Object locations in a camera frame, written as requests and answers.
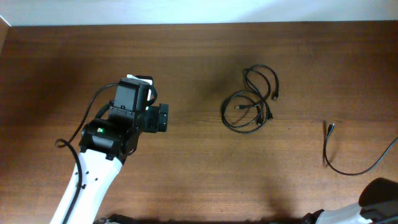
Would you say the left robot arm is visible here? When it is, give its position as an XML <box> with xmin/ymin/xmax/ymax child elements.
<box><xmin>51</xmin><ymin>75</ymin><xmax>169</xmax><ymax>223</ymax></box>

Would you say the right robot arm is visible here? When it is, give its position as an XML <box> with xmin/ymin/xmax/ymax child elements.
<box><xmin>300</xmin><ymin>177</ymin><xmax>397</xmax><ymax>224</ymax></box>

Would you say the left camera cable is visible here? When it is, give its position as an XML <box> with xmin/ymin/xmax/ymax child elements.
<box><xmin>55</xmin><ymin>75</ymin><xmax>158</xmax><ymax>224</ymax></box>

